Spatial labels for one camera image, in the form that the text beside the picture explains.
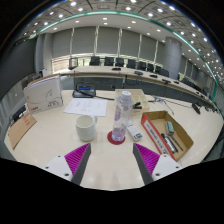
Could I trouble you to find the flat round red coaster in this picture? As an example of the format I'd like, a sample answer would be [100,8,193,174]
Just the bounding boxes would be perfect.
[106,130,127,146]

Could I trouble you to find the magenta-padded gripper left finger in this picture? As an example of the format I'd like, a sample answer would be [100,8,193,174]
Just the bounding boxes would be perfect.
[42,142,92,186]

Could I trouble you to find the teal board eraser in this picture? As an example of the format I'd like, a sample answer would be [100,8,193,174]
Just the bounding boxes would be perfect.
[165,120,175,136]

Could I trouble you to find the black desk microphone base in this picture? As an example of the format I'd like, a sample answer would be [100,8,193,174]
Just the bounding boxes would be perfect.
[191,102,202,115]

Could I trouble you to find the white ceramic mug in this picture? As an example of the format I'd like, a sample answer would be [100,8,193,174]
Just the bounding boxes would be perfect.
[74,114,98,142]

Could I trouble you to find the white printed carton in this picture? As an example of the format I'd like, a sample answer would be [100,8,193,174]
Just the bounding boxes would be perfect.
[23,74,64,115]

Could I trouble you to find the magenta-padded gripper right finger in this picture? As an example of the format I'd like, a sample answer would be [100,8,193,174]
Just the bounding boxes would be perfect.
[132,143,183,186]

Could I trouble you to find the small dark desk monitor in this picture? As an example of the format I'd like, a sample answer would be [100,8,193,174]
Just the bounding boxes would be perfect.
[68,57,79,70]

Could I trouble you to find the long curved conference desk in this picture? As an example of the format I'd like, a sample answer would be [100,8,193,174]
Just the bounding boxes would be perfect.
[54,65,218,111]

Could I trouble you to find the black box device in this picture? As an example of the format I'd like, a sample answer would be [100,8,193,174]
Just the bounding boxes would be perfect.
[11,104,27,123]

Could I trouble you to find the open red-edged cardboard box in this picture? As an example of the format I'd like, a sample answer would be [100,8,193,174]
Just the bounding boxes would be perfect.
[140,110,195,162]

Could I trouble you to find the clear plastic water bottle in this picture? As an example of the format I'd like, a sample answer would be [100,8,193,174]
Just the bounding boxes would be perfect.
[111,90,135,143]

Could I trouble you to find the grey round column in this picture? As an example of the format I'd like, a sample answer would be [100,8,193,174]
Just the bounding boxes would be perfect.
[163,36,183,80]

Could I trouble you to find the small white printed box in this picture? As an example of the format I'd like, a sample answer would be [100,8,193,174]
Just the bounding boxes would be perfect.
[126,122,143,142]

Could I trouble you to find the flat brown cardboard piece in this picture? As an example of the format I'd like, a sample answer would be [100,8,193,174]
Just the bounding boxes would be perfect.
[7,113,38,150]

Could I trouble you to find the beige open tray box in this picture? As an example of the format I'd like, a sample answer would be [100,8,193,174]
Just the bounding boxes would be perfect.
[114,88,151,116]

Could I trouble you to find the round ceiling lights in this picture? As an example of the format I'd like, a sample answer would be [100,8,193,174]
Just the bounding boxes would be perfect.
[19,0,224,78]

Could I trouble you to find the row of black office chairs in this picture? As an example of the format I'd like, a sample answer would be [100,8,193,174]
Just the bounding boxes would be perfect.
[88,55,171,78]

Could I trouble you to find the dark grey pen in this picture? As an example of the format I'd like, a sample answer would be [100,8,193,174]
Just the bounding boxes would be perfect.
[169,134,184,152]

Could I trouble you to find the white paper sheet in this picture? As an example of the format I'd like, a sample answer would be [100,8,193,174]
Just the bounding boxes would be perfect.
[63,97,109,118]

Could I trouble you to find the black marker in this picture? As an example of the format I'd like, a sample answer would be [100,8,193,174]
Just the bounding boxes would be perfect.
[160,133,176,154]

